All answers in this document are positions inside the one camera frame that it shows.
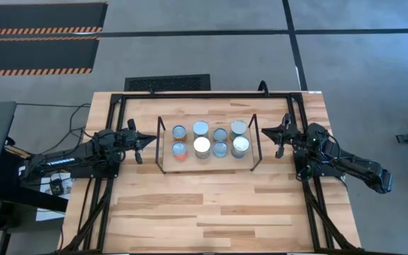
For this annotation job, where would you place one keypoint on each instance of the grey blue tall can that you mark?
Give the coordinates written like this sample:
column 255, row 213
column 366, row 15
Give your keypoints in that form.
column 200, row 128

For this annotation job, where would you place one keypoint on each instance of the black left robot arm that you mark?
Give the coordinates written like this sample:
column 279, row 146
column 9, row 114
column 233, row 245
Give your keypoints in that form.
column 66, row 159

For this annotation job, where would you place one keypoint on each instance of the blue yellow tall can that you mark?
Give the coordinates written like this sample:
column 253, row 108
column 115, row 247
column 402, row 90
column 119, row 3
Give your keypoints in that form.
column 241, row 144

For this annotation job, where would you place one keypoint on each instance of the black hazard stripe mat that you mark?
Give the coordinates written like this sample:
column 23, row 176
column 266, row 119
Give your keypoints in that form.
column 41, row 16
column 37, row 53

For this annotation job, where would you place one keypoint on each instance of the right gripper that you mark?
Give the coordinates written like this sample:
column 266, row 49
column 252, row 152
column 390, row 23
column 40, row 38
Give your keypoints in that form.
column 289, row 136

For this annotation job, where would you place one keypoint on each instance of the white paper sheet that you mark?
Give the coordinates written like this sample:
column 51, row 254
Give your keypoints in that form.
column 46, row 207

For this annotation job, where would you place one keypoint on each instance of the yellow orange patterned can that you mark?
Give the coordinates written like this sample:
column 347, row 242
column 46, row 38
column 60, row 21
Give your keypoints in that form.
column 179, row 132

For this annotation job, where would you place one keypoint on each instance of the orange can pink dots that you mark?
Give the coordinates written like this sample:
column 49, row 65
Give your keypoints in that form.
column 220, row 134

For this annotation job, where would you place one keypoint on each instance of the silver can pale label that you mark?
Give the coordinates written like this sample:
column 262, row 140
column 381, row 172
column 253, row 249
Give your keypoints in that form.
column 202, row 145

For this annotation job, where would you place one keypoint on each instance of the black curved mount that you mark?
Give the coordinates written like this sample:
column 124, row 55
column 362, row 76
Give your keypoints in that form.
column 263, row 86

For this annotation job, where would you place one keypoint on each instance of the carrots label tin can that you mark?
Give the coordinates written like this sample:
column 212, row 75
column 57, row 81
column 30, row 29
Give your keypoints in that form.
column 238, row 127

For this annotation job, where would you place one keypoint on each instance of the teal salmon can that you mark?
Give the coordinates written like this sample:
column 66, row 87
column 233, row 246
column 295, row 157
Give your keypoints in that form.
column 220, row 148

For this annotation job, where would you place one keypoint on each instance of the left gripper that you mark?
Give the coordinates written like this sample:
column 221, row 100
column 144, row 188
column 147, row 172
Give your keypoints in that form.
column 131, row 138

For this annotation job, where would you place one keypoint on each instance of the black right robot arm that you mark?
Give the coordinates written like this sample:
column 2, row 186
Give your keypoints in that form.
column 352, row 164

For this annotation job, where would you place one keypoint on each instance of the pink patterned can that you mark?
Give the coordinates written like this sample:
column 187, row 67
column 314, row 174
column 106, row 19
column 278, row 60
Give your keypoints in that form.
column 179, row 149

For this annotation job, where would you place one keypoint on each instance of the small black device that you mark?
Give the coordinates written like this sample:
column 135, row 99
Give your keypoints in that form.
column 56, row 186

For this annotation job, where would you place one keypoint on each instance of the black floor vent grille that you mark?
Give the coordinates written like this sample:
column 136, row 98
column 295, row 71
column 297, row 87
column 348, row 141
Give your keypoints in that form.
column 179, row 83

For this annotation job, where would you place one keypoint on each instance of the black desk leg beam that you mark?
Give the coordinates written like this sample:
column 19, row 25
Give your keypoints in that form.
column 34, row 198

